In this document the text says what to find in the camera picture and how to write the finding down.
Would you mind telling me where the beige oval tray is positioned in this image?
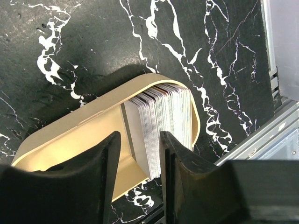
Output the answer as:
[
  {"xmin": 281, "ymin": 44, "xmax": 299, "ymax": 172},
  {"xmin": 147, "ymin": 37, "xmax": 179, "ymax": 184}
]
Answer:
[{"xmin": 12, "ymin": 73, "xmax": 200, "ymax": 200}]

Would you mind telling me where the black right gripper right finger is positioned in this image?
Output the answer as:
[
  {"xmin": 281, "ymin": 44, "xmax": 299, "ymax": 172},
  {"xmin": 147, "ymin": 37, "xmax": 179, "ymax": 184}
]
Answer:
[{"xmin": 159, "ymin": 131, "xmax": 299, "ymax": 224}]

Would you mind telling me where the stack of credit cards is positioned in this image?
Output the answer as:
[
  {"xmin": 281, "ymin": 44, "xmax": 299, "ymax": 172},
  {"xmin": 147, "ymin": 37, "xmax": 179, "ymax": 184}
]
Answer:
[{"xmin": 124, "ymin": 83, "xmax": 192, "ymax": 179}]

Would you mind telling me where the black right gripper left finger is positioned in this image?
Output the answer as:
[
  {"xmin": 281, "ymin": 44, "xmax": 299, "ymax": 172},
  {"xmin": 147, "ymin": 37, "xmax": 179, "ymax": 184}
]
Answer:
[{"xmin": 0, "ymin": 131, "xmax": 121, "ymax": 224}]

